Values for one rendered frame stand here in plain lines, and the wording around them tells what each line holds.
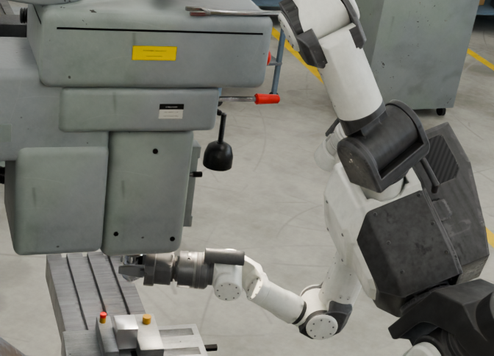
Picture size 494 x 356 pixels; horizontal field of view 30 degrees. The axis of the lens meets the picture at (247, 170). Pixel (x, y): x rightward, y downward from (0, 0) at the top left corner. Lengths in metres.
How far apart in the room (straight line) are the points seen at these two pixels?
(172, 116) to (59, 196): 0.29
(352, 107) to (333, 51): 0.12
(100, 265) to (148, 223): 0.77
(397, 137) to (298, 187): 3.78
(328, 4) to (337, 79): 0.13
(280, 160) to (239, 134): 0.43
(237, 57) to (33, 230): 0.56
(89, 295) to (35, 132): 0.87
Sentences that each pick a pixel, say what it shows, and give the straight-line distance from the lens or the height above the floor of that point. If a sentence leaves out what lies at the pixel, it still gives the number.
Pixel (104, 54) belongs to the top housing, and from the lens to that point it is 1.83.
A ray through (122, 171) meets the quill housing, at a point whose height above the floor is 1.53.
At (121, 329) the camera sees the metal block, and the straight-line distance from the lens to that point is 2.30.
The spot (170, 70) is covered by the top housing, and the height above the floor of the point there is 1.77.
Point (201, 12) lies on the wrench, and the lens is 1.85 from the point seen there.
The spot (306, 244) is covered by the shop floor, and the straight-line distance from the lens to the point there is 4.93.
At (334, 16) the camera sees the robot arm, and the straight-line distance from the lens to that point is 1.65.
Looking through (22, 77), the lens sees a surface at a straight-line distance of 1.85.
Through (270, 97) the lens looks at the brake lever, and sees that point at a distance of 1.99.
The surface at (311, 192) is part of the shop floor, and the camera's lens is 5.49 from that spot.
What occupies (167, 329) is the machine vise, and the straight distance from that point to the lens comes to 2.44.
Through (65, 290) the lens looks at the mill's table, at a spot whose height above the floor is 0.92.
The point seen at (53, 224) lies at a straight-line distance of 1.99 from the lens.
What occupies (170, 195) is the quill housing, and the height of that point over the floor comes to 1.47.
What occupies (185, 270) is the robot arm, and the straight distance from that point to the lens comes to 2.18.
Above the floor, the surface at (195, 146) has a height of 1.55.
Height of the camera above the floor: 2.41
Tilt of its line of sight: 25 degrees down
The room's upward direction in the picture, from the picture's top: 8 degrees clockwise
